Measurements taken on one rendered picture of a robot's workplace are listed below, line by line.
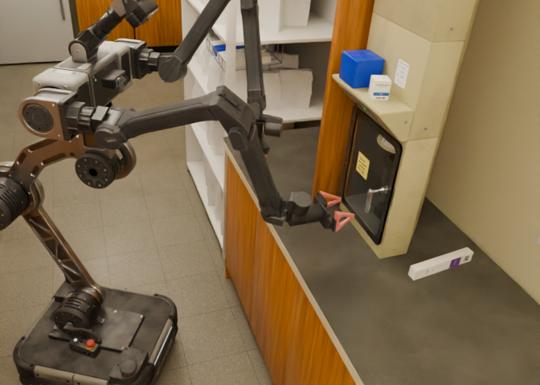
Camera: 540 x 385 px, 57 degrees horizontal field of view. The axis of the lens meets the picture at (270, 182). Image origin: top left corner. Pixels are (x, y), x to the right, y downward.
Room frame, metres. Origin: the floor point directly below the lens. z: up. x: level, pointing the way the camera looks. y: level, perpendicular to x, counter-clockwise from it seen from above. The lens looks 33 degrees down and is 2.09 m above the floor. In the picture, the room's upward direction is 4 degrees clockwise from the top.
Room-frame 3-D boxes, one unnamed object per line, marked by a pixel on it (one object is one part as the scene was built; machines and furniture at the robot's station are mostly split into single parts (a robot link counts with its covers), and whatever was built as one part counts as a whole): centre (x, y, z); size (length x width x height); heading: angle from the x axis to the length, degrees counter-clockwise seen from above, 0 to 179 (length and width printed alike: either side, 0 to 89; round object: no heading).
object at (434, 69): (1.55, -0.46, 1.33); 0.32 x 0.25 x 0.77; 22
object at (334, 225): (1.29, -0.23, 1.16); 0.09 x 0.07 x 0.07; 112
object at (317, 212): (1.30, -0.15, 1.16); 0.10 x 0.07 x 0.07; 22
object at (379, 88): (1.44, -0.31, 1.54); 0.05 x 0.05 x 0.06; 7
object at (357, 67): (1.55, -0.26, 1.56); 0.10 x 0.10 x 0.09; 22
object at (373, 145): (1.50, -0.34, 1.19); 0.30 x 0.01 x 0.40; 22
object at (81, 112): (1.27, 0.54, 1.45); 0.09 x 0.08 x 0.12; 172
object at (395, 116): (1.48, -0.29, 1.46); 0.32 x 0.11 x 0.10; 22
